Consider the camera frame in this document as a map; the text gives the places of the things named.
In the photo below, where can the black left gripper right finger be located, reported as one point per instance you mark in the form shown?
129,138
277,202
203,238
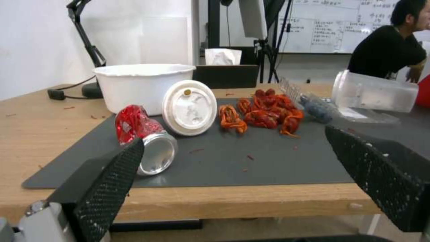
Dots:
386,181

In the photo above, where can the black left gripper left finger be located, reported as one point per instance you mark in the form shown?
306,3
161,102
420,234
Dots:
100,191

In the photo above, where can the white disposable takeout bowl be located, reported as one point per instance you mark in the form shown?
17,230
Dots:
134,88

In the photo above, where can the white tissue box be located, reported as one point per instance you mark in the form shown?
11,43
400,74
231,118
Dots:
223,56

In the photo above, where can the clear ridged plastic tray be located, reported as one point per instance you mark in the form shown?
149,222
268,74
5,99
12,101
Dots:
366,116

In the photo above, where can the crushed red drink can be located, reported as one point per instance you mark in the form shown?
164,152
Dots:
134,126

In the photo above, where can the clear plastic cup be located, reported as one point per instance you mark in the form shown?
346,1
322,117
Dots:
373,93

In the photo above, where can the red object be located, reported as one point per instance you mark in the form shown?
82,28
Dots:
424,92

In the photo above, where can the crushed clear plastic bottle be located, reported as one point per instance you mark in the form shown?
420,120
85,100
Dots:
317,108

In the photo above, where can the black power adapter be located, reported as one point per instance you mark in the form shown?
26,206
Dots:
56,94

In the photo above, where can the white round plastic lid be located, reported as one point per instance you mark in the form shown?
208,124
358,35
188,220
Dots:
189,111

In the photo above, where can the person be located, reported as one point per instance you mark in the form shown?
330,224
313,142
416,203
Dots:
386,50

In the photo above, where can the dark grey table mat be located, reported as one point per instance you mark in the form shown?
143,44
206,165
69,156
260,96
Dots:
235,161

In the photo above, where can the black desk lamp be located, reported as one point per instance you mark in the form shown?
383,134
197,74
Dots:
90,48

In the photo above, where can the small red crayfish shell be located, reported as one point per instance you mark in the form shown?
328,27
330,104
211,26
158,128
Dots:
244,106

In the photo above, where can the whiteboard with writing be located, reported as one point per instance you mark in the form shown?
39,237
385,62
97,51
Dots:
319,25

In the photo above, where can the black tripod stand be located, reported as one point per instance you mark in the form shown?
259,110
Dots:
268,58

